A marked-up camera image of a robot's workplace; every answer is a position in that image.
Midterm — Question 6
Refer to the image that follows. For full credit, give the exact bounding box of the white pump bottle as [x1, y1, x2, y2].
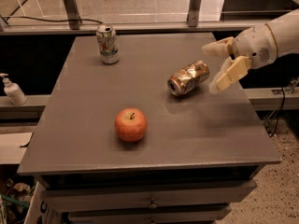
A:
[0, 73, 27, 105]

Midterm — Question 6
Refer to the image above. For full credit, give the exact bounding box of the grey drawer cabinet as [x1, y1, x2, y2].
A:
[17, 32, 283, 224]

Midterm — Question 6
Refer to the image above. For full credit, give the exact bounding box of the upper grey drawer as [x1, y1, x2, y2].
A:
[42, 180, 257, 212]

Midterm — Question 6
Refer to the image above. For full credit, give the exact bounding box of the lower grey drawer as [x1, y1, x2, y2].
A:
[68, 204, 231, 224]

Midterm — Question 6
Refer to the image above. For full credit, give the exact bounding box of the white green soda can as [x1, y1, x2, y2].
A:
[96, 23, 119, 64]

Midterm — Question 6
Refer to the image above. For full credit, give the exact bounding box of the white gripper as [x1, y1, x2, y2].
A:
[202, 24, 278, 94]

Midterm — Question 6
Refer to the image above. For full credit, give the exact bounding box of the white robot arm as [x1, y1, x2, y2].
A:
[202, 9, 299, 94]

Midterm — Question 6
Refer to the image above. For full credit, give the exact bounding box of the cardboard box with print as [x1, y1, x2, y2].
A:
[24, 182, 62, 224]

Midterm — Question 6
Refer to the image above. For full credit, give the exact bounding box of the orange soda can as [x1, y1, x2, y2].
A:
[167, 60, 209, 96]

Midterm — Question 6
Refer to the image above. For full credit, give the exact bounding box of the grey drawer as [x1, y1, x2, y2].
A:
[42, 180, 257, 212]
[68, 204, 231, 224]

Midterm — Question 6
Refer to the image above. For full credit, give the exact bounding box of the metal railing frame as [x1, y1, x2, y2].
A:
[0, 0, 299, 36]

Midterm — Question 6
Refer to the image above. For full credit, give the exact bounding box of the black cable right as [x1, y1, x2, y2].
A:
[267, 86, 287, 138]

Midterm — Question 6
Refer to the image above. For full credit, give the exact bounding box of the red apple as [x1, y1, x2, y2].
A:
[114, 108, 148, 143]

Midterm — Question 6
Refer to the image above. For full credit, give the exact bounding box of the black cable on floor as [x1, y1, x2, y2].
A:
[0, 14, 105, 25]

